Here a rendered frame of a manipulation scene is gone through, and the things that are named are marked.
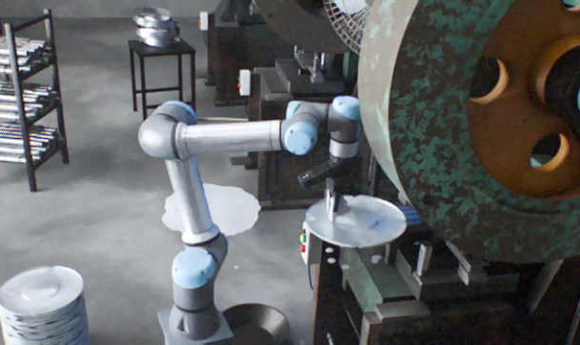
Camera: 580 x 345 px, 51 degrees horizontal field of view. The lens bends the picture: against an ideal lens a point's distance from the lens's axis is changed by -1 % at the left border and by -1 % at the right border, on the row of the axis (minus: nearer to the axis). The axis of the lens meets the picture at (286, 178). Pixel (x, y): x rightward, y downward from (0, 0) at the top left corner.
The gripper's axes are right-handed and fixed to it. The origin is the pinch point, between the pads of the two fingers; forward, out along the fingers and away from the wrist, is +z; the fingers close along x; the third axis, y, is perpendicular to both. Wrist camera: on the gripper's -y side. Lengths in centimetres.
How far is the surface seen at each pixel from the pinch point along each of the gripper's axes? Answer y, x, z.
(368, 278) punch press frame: 10.9, -7.7, 16.6
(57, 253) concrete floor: -96, 118, 80
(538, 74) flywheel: 27, -42, -54
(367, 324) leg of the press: 4.9, -25.3, 18.6
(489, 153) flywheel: 21, -40, -37
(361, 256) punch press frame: 11.7, 1.4, 15.0
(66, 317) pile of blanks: -81, 35, 54
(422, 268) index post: 21.3, -19.0, 6.7
